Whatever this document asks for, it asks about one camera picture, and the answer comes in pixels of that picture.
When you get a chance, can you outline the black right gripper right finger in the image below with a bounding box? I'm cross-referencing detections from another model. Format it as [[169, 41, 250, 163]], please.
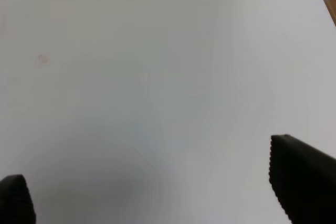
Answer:
[[269, 134, 335, 223]]

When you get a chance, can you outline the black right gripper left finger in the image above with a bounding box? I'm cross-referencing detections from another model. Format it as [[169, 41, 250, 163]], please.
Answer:
[[1, 174, 36, 224]]

